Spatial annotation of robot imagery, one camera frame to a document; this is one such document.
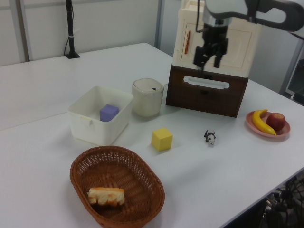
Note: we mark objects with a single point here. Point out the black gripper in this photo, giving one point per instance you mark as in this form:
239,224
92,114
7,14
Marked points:
215,35

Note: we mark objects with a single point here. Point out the cream trash can lid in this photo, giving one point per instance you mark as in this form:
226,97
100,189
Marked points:
147,85

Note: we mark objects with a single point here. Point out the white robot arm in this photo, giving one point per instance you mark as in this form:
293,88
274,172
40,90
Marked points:
268,14

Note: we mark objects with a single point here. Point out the cream desktop trash can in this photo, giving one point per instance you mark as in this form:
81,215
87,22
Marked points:
146,107

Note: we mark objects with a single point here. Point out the orange strip on cabinet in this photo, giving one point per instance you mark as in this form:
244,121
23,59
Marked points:
188,42

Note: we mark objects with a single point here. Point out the cream plastic cabinet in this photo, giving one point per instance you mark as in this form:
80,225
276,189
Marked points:
237,47

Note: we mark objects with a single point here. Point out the dark brown wooden drawer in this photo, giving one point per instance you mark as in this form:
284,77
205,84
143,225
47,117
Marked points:
213,102

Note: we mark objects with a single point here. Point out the yellow banana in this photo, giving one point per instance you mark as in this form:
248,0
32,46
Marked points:
257,121

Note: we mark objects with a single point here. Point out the panda toy figure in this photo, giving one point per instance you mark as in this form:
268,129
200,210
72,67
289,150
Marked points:
210,137

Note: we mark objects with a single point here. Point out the red apple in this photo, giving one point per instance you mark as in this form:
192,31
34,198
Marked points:
276,121

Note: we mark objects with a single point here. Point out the yellow cube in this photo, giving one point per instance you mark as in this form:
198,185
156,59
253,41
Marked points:
161,140

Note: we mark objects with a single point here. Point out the pink plate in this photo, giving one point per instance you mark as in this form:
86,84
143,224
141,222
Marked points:
283,133

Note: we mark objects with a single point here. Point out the purple cube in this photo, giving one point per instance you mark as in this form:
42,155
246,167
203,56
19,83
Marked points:
108,113

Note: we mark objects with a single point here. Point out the brown wicker basket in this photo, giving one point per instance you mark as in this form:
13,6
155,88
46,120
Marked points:
142,171

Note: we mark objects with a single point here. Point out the white plastic storage bin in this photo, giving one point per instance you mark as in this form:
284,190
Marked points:
80,130

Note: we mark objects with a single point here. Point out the bread piece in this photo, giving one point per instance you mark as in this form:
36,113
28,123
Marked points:
105,196

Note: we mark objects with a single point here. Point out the black camera pole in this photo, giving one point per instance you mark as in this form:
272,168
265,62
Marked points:
70,23

